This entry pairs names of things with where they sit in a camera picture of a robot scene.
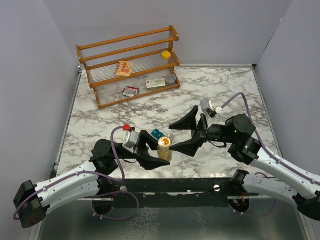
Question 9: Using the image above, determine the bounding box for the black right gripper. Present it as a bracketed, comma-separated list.
[169, 105, 236, 155]

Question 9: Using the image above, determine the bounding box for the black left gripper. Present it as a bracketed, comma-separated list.
[115, 132, 172, 170]

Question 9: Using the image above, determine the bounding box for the clear pill bottle gold lid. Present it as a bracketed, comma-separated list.
[157, 136, 173, 162]

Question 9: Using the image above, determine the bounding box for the teal pill organizer box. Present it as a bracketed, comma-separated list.
[151, 128, 165, 140]

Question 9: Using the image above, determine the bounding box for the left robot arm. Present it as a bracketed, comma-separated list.
[13, 127, 170, 229]

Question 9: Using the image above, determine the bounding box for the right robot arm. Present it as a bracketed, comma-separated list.
[169, 106, 320, 221]

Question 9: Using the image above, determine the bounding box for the red white staples box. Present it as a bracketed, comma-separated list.
[122, 86, 140, 97]

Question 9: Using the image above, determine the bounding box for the green white cardboard box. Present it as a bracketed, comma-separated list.
[145, 78, 167, 91]

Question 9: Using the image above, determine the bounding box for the yellow block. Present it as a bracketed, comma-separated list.
[160, 50, 172, 60]

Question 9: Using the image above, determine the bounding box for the wooden three-tier shelf rack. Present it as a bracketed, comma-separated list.
[76, 25, 181, 109]

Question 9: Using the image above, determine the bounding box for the orange spiral notebook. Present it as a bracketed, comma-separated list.
[114, 61, 133, 77]

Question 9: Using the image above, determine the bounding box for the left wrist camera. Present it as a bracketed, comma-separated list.
[123, 124, 140, 149]

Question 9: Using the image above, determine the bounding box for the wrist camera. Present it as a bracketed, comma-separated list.
[123, 124, 140, 149]
[200, 98, 223, 119]

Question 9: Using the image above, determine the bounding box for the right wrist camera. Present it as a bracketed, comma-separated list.
[200, 98, 223, 119]

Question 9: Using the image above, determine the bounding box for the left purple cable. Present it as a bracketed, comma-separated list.
[12, 126, 140, 221]

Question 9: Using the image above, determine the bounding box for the purple cable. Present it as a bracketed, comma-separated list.
[219, 92, 320, 218]
[12, 126, 140, 221]

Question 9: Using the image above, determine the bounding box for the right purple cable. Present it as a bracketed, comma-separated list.
[219, 92, 320, 218]

